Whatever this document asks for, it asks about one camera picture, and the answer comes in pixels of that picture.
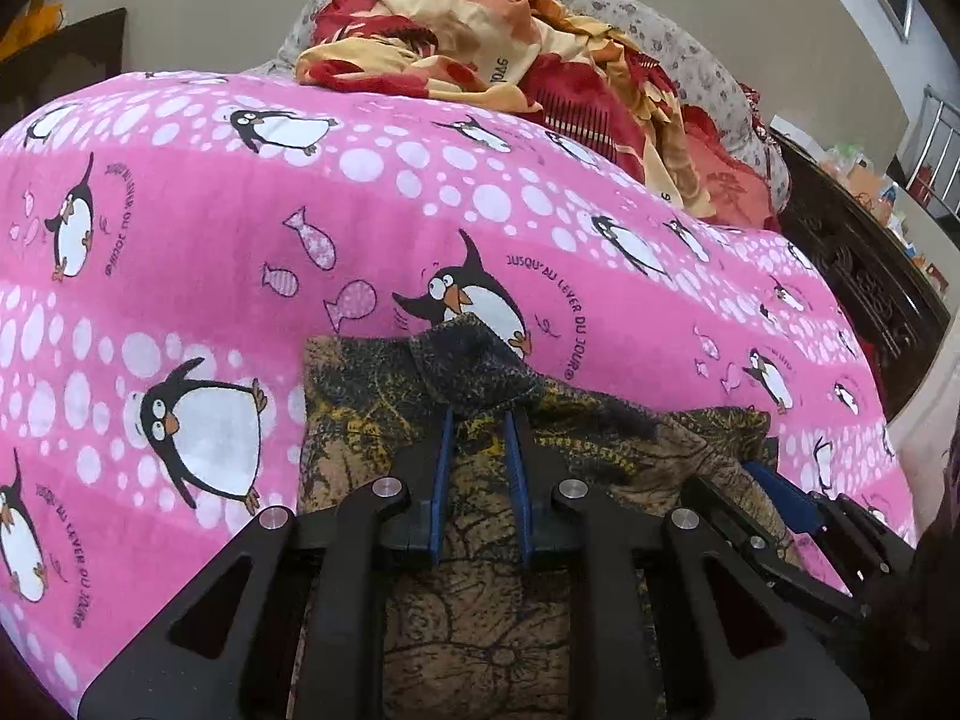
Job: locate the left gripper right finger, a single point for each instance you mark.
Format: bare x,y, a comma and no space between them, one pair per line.
666,620

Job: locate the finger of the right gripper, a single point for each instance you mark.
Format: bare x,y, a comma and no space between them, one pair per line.
810,513
756,547

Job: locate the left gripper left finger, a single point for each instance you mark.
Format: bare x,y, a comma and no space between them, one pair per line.
286,620

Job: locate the brown floral batik shirt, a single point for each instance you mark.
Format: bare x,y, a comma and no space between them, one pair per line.
472,637

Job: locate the dark carved wooden headboard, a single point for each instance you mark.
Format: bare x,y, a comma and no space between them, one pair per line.
893,309

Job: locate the metal stair railing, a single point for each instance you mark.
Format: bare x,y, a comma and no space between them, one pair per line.
932,164

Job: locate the clutter on bedside shelf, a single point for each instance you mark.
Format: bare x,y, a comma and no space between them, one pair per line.
928,234

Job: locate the pink penguin bed sheet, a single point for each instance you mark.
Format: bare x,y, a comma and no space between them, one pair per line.
172,241

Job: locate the red and cream floral blanket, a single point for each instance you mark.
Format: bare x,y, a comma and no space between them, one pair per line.
577,76

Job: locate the grey floral pillow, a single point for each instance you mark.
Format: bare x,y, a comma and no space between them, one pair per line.
702,79

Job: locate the dark wooden footboard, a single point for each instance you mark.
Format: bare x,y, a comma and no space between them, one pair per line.
73,58

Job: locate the orange box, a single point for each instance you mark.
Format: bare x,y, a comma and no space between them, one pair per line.
37,19

